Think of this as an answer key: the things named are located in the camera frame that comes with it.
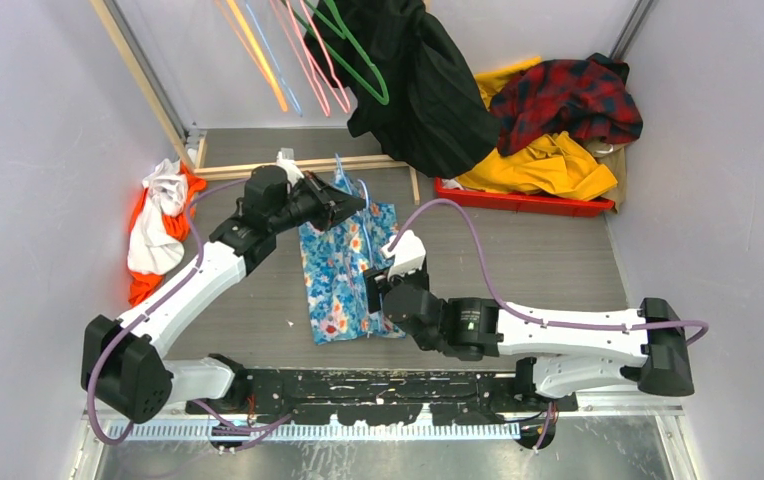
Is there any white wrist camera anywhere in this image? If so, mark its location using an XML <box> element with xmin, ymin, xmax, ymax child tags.
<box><xmin>276</xmin><ymin>148</ymin><xmax>304</xmax><ymax>187</ymax></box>
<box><xmin>380</xmin><ymin>230</ymin><xmax>426</xmax><ymax>279</ymax></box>

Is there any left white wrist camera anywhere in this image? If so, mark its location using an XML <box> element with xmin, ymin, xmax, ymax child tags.
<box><xmin>276</xmin><ymin>148</ymin><xmax>304</xmax><ymax>187</ymax></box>

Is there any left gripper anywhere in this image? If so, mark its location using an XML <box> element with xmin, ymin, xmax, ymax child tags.
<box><xmin>269</xmin><ymin>170</ymin><xmax>366</xmax><ymax>234</ymax></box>

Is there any white and orange clothes pile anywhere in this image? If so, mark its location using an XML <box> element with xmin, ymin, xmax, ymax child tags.
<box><xmin>126</xmin><ymin>159</ymin><xmax>207</xmax><ymax>307</ymax></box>

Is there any white garment in bin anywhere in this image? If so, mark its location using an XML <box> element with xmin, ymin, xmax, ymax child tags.
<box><xmin>440</xmin><ymin>179</ymin><xmax>465</xmax><ymax>190</ymax></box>

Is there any orange hanger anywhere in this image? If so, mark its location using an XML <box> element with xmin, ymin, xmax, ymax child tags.
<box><xmin>215</xmin><ymin>0</ymin><xmax>288</xmax><ymax>112</ymax></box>

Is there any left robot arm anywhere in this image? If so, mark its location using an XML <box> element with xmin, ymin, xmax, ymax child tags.
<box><xmin>81</xmin><ymin>165</ymin><xmax>367</xmax><ymax>424</ymax></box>

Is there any pink hanger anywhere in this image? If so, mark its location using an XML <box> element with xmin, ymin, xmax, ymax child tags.
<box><xmin>270</xmin><ymin>1</ymin><xmax>352</xmax><ymax>118</ymax></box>

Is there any blue hanger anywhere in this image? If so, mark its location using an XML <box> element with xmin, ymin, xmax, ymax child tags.
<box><xmin>244</xmin><ymin>1</ymin><xmax>304</xmax><ymax>118</ymax></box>
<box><xmin>334</xmin><ymin>153</ymin><xmax>380</xmax><ymax>333</ymax></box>

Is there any aluminium frame post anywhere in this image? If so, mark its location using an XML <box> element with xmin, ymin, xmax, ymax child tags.
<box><xmin>96</xmin><ymin>0</ymin><xmax>188</xmax><ymax>144</ymax></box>

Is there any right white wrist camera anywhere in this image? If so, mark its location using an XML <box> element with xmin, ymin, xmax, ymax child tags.
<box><xmin>380</xmin><ymin>230</ymin><xmax>426</xmax><ymax>279</ymax></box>

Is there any black pleated skirt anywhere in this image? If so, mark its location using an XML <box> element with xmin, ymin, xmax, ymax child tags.
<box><xmin>304</xmin><ymin>1</ymin><xmax>500</xmax><ymax>178</ymax></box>

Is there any blue patterned garment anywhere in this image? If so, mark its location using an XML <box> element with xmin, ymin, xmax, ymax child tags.
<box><xmin>298</xmin><ymin>202</ymin><xmax>405</xmax><ymax>345</ymax></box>

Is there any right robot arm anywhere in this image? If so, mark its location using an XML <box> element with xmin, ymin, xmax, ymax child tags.
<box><xmin>364</xmin><ymin>267</ymin><xmax>695</xmax><ymax>411</ymax></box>

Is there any wooden clothes rack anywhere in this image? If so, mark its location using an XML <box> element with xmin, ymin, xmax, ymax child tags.
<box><xmin>88</xmin><ymin>0</ymin><xmax>421</xmax><ymax>205</ymax></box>

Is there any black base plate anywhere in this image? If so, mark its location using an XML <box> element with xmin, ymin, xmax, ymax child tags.
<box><xmin>186</xmin><ymin>369</ymin><xmax>550</xmax><ymax>427</ymax></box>

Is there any green hanger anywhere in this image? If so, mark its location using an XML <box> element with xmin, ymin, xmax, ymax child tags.
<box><xmin>286</xmin><ymin>1</ymin><xmax>391</xmax><ymax>106</ymax></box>

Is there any red plastic bin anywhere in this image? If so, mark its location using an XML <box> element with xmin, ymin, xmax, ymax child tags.
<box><xmin>434</xmin><ymin>178</ymin><xmax>614</xmax><ymax>218</ymax></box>

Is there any red plaid shirt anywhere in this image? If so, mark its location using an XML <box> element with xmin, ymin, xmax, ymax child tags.
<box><xmin>489</xmin><ymin>53</ymin><xmax>643</xmax><ymax>156</ymax></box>

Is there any yellow garment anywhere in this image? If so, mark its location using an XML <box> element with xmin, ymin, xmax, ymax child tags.
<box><xmin>453</xmin><ymin>57</ymin><xmax>626</xmax><ymax>202</ymax></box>

